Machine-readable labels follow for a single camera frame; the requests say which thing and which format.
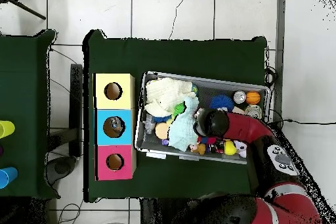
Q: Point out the mint green waffle cloth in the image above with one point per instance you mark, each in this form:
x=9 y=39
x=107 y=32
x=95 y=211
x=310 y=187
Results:
x=183 y=129

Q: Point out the crushed clear plastic bottle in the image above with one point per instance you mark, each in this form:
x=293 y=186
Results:
x=115 y=125

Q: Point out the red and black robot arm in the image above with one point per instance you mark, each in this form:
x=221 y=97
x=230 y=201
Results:
x=244 y=129

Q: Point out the wooden box with three holes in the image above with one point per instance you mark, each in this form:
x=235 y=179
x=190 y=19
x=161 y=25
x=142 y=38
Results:
x=123 y=98

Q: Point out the cream yellow waffle cloth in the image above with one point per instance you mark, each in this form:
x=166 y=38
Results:
x=165 y=92

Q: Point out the orange round foam ball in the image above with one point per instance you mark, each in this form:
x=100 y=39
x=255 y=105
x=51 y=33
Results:
x=161 y=130

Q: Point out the small tan plush animal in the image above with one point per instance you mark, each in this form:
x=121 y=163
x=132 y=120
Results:
x=199 y=148

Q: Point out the dark green table cloth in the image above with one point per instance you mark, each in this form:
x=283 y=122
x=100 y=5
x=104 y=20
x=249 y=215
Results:
x=183 y=61

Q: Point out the blue spiky toy with eyes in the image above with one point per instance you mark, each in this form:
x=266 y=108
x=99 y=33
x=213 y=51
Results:
x=221 y=102

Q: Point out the white baseball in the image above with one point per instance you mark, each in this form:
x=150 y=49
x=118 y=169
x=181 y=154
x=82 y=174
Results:
x=241 y=147

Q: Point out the orange toy basketball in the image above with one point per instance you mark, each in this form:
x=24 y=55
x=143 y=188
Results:
x=253 y=98

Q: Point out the green cloth side table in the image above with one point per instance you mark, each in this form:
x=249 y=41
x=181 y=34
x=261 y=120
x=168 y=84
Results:
x=23 y=90

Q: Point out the yellow plastic cup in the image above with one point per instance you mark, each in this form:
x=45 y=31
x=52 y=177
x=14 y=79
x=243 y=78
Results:
x=6 y=129

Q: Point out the blue plastic cup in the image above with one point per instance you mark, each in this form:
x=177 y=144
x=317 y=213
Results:
x=8 y=177

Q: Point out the black tripod leg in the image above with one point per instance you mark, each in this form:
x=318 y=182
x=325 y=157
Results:
x=26 y=8

